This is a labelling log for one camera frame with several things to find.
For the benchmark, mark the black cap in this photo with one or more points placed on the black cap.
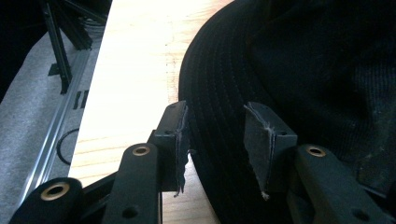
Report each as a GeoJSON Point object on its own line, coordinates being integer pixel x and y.
{"type": "Point", "coordinates": [280, 77]}

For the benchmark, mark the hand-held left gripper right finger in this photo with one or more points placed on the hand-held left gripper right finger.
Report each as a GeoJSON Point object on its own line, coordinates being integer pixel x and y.
{"type": "Point", "coordinates": [264, 140]}

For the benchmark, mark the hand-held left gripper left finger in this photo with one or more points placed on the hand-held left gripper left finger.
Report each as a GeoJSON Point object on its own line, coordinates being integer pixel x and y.
{"type": "Point", "coordinates": [172, 137]}

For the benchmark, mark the aluminium rail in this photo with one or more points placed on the aluminium rail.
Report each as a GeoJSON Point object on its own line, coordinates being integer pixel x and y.
{"type": "Point", "coordinates": [53, 130]}

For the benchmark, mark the black metal stand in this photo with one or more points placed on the black metal stand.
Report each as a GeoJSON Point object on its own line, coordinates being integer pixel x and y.
{"type": "Point", "coordinates": [62, 43]}

